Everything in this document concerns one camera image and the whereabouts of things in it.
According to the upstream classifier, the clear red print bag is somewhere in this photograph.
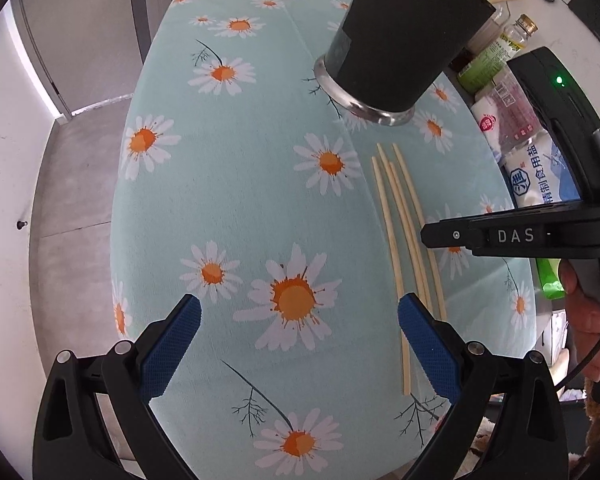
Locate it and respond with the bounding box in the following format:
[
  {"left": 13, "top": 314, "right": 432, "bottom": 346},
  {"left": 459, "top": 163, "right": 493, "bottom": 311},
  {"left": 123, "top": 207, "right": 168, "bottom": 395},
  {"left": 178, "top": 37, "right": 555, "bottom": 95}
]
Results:
[{"left": 470, "top": 65, "right": 544, "bottom": 165}]

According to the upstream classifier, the black cylindrical utensil holder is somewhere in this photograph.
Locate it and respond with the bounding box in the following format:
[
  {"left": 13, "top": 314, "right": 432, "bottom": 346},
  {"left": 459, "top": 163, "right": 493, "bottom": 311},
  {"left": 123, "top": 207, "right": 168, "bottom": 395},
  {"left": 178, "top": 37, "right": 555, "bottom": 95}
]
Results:
[{"left": 314, "top": 0, "right": 495, "bottom": 127}]

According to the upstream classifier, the green sugar bag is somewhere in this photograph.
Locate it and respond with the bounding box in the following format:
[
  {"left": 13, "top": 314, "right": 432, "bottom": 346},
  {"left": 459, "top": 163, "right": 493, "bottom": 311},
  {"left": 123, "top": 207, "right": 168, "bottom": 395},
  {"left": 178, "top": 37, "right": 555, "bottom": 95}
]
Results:
[{"left": 535, "top": 258, "right": 566, "bottom": 300}]

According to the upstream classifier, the daisy print tablecloth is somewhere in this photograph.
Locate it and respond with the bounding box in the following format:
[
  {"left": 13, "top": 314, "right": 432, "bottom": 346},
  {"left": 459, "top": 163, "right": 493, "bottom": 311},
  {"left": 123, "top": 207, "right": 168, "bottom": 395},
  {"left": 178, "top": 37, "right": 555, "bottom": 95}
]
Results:
[{"left": 111, "top": 0, "right": 536, "bottom": 479}]

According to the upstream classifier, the grey door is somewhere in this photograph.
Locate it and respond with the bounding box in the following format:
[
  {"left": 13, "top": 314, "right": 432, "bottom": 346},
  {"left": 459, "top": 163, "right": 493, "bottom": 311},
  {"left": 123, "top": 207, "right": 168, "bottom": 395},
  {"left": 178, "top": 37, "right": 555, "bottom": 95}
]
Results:
[{"left": 12, "top": 0, "right": 172, "bottom": 119}]

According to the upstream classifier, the green label oil bottle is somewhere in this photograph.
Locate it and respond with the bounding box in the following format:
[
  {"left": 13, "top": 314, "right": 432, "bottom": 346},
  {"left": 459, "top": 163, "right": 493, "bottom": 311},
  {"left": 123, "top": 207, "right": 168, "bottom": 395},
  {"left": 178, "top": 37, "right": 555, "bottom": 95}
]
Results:
[{"left": 457, "top": 14, "right": 538, "bottom": 94}]

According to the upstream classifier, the black power cable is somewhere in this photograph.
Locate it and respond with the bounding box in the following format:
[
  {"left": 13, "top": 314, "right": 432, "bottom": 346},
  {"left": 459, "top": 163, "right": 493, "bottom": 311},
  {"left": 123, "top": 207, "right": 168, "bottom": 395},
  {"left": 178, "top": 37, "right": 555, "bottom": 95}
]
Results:
[{"left": 554, "top": 328, "right": 600, "bottom": 391}]

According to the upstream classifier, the person's right hand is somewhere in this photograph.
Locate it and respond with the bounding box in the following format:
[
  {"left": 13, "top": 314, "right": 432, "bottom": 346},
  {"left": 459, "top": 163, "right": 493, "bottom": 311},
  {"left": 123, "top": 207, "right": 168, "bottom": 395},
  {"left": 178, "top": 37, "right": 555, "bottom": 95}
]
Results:
[{"left": 559, "top": 260, "right": 600, "bottom": 382}]

